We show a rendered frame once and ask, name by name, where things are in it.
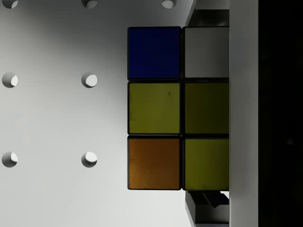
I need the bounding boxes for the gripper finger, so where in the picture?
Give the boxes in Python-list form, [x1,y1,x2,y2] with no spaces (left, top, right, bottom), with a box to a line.
[185,9,230,27]
[185,190,230,226]

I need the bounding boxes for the puzzle cube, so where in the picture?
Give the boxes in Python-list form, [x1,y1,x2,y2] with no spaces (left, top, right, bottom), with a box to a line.
[127,26,230,191]

